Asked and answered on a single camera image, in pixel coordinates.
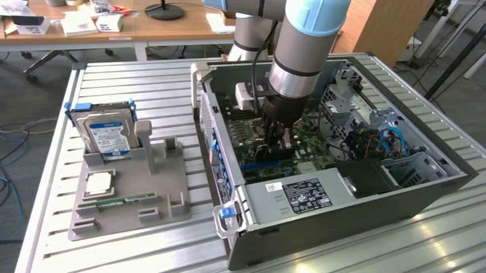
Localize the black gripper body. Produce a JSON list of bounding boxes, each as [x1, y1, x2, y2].
[[261, 94, 309, 127]]

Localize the black graphics card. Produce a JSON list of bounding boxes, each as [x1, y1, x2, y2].
[[252, 142, 297, 162]]

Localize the CPU socket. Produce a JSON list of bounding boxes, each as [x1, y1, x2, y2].
[[246, 118, 267, 140]]

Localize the green motherboard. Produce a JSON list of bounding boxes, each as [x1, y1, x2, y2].
[[223, 104, 339, 184]]

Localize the black RAM slot row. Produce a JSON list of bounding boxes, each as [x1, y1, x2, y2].
[[226, 101, 263, 120]]

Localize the blue expansion slot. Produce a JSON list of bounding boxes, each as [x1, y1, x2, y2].
[[242, 160, 285, 172]]

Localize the tall metal disk bay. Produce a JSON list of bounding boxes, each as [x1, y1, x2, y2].
[[318, 84, 381, 137]]

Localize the grey power supply unit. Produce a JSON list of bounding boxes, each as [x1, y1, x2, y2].
[[244, 167, 358, 225]]

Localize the black fan shroud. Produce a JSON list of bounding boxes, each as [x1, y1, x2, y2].
[[335, 158, 402, 198]]

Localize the black open PC case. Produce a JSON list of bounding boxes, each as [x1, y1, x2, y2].
[[190, 55, 479, 271]]

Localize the white paper stack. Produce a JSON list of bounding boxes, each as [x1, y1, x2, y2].
[[206, 13, 236, 34]]

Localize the low metal disk bay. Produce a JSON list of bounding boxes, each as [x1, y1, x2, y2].
[[382, 152, 449, 188]]

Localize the brown cardboard box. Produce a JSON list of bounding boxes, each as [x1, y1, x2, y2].
[[219, 5, 239, 20]]

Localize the wooden cabinet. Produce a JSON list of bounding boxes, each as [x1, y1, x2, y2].
[[330, 0, 435, 68]]

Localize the long wooden desk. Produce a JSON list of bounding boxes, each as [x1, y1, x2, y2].
[[0, 0, 343, 53]]

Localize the hard disk blue carrier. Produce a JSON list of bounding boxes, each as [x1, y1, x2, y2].
[[63, 98, 139, 158]]

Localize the black lamp base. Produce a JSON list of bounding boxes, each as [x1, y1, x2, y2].
[[143, 0, 186, 21]]

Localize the black slanted pole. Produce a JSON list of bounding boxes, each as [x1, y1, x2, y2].
[[423, 30, 486, 100]]

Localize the green RAM stick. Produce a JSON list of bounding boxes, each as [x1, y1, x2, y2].
[[79, 192, 158, 210]]

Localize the grey parts rack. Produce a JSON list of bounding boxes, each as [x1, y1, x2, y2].
[[67, 119, 192, 242]]

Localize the silver CPU chip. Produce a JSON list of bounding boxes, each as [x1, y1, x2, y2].
[[86, 173, 114, 197]]

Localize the small printed white box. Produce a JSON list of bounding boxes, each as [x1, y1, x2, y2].
[[95, 14, 123, 32]]

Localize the open white box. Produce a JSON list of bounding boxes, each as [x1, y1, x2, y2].
[[60, 13, 99, 37]]

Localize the black chair base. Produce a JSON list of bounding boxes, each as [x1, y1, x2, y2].
[[20, 49, 80, 83]]

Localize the white box black lid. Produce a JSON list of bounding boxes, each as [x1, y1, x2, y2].
[[11, 15, 51, 35]]

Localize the printed paper sheets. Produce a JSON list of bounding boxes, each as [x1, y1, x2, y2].
[[0, 0, 31, 16]]

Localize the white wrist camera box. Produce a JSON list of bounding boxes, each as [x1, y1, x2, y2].
[[234, 82, 273, 111]]

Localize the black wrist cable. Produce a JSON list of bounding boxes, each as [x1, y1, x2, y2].
[[251, 0, 285, 116]]

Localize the red wire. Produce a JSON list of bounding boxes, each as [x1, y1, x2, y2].
[[363, 133, 381, 159]]

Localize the blue wire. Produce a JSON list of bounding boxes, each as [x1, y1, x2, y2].
[[381, 126, 410, 159]]

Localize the white table frame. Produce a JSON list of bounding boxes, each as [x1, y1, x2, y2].
[[413, 0, 486, 79]]

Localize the blue floor cable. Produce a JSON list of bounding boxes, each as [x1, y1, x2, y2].
[[0, 136, 30, 242]]

